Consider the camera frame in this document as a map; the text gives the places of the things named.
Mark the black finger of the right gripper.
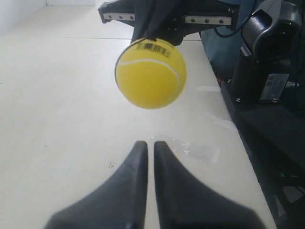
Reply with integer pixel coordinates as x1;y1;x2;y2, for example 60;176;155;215
132;0;156;42
148;0;181;40

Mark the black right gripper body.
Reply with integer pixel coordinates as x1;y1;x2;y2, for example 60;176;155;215
98;0;239;45

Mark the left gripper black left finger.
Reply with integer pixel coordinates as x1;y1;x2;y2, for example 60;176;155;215
45;141;148;229

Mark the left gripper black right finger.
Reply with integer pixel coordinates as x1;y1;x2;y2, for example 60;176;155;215
154;141;265;229

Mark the yellow tennis ball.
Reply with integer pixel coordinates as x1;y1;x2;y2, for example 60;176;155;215
114;39;187;109

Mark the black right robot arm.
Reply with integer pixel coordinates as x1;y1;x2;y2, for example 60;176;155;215
98;0;305;102

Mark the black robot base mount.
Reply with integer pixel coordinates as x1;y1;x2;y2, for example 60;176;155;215
221;82;305;229

